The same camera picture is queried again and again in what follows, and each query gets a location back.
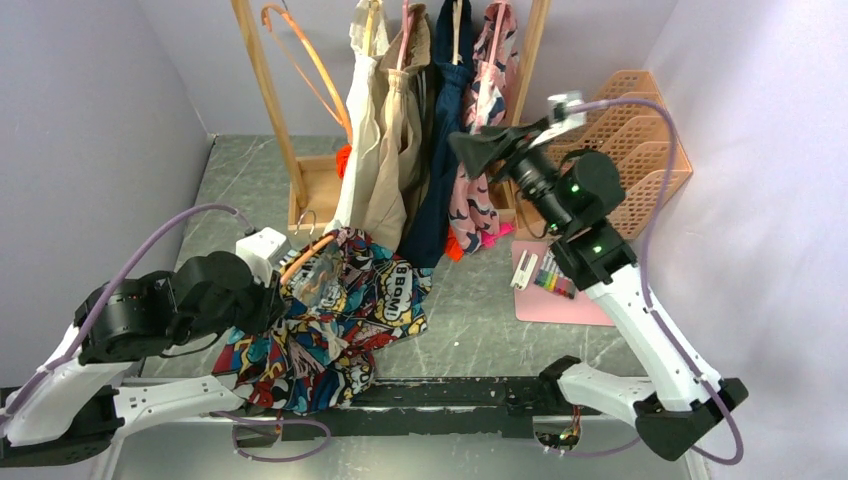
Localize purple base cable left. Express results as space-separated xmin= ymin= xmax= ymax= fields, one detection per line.
xmin=215 ymin=410 xmax=333 ymax=464

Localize orange hanger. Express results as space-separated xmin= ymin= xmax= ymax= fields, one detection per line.
xmin=279 ymin=230 xmax=337 ymax=287
xmin=260 ymin=3 xmax=354 ymax=144

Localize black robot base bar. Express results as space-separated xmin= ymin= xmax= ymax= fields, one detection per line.
xmin=210 ymin=374 xmax=604 ymax=443

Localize comic print shorts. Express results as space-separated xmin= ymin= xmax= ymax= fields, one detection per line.
xmin=212 ymin=227 xmax=433 ymax=415

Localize white hanging garment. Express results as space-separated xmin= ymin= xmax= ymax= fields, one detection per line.
xmin=325 ymin=1 xmax=389 ymax=232

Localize navy hanging garment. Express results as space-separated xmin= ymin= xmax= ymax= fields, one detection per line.
xmin=398 ymin=1 xmax=474 ymax=268

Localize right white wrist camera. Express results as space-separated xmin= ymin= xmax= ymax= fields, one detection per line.
xmin=530 ymin=90 xmax=586 ymax=148

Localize white marker pens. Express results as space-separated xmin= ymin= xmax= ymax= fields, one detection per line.
xmin=510 ymin=250 xmax=538 ymax=291

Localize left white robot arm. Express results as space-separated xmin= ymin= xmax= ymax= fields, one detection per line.
xmin=1 ymin=252 xmax=283 ymax=468

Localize orange plastic file organizer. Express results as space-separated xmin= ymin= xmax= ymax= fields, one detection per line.
xmin=515 ymin=70 xmax=693 ymax=241

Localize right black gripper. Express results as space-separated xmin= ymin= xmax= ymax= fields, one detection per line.
xmin=446 ymin=115 xmax=569 ymax=232

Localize beige hanging garment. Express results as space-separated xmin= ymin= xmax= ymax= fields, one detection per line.
xmin=364 ymin=3 xmax=430 ymax=251

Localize pink floral hanging garment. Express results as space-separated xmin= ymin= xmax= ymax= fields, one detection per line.
xmin=447 ymin=0 xmax=521 ymax=256

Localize pink clip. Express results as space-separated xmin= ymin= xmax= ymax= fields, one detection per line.
xmin=481 ymin=222 xmax=515 ymax=249

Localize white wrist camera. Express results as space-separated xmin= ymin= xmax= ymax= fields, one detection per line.
xmin=235 ymin=227 xmax=291 ymax=285
xmin=530 ymin=90 xmax=586 ymax=148

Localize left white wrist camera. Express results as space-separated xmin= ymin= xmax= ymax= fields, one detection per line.
xmin=235 ymin=227 xmax=291 ymax=285

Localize orange cloth on table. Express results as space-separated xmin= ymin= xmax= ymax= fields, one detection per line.
xmin=444 ymin=227 xmax=464 ymax=262

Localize wooden clothes rack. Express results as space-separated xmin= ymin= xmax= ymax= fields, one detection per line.
xmin=230 ymin=0 xmax=554 ymax=234

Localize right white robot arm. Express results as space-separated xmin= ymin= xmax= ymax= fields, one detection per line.
xmin=448 ymin=124 xmax=748 ymax=461

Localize marker pen set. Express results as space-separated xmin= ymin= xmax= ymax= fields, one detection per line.
xmin=534 ymin=267 xmax=577 ymax=299

